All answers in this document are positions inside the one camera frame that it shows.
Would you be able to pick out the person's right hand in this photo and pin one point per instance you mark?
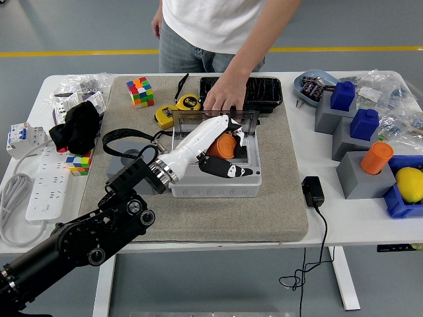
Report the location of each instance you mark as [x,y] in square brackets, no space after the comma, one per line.
[156,28]

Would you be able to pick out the grey plastic enclosure box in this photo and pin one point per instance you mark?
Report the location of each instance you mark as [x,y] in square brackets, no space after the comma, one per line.
[215,191]

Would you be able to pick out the black table control panel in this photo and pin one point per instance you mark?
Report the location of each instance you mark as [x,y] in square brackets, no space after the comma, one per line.
[390,248]

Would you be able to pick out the person's left forearm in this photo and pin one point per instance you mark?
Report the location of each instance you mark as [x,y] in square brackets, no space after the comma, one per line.
[254,49]

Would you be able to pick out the small colourful puzzle cube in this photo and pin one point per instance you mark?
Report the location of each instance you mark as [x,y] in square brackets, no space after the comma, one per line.
[79,165]

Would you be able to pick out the blue-grey bowl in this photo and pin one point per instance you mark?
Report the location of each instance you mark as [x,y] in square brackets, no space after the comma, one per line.
[325,74]

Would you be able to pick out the black cloth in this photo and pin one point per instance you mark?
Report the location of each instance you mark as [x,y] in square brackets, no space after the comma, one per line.
[77,128]

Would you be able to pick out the person's right forearm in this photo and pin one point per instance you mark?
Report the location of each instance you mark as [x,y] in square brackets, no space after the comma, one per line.
[159,10]

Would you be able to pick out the black power adapter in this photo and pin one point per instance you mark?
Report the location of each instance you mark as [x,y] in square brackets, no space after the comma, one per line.
[313,193]

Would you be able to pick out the grey block holder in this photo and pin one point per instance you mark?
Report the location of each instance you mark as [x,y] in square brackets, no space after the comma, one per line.
[343,145]
[327,120]
[360,185]

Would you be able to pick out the blue plastic piece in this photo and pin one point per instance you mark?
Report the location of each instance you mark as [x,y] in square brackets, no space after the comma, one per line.
[343,97]
[363,127]

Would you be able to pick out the clear bag of small parts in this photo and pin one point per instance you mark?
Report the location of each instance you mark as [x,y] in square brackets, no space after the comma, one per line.
[84,84]

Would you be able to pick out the white table leg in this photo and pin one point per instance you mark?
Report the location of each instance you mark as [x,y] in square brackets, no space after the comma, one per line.
[345,284]
[104,287]

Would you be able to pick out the grey-brown fabric mat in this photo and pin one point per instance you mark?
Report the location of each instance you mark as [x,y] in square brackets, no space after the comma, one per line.
[215,218]

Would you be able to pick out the white power strip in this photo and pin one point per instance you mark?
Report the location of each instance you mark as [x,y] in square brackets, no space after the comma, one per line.
[46,195]

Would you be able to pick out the black plastic bracket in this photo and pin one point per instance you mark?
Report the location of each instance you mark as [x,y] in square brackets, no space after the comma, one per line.
[238,109]

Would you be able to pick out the person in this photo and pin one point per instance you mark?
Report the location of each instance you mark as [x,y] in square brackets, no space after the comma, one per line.
[205,23]

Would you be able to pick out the large colourful puzzle cube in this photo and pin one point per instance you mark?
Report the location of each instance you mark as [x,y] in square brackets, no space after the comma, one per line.
[140,92]

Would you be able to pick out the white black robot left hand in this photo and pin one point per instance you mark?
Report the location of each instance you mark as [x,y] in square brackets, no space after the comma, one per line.
[195,142]

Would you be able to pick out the yellow lemon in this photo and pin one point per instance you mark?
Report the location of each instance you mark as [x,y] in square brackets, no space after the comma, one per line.
[411,185]

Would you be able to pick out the blue plastic bin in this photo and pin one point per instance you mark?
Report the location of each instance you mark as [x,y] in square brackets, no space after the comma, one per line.
[400,208]

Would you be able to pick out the purple packets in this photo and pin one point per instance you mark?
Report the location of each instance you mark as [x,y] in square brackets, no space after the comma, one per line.
[310,87]

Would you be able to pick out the grey block with round hole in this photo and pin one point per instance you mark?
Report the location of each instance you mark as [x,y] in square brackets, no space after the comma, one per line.
[114,162]

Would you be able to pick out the yellow tape measure marked 5m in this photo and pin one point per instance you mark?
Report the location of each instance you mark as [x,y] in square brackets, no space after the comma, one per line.
[188,102]

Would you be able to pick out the black glossy plastic tray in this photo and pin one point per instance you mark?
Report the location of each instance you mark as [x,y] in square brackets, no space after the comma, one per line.
[264,92]

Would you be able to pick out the yellow tape measure plain label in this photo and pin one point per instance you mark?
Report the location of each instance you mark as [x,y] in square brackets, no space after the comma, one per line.
[165,115]

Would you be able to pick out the white circuit breaker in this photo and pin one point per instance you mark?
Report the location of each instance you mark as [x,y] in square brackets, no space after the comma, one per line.
[23,138]

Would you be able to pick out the white printed packet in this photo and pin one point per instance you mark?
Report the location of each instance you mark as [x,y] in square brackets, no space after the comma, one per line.
[96,100]

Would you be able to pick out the person's left hand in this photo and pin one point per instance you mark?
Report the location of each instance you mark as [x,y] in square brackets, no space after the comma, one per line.
[224,94]

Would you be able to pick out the clear bags of components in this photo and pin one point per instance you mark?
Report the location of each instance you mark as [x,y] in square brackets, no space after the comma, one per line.
[393,89]

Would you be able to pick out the orange cylinder battery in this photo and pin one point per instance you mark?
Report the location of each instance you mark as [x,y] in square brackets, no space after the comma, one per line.
[224,147]
[376,160]

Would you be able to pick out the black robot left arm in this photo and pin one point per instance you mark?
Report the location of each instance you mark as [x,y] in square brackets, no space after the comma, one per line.
[82,237]

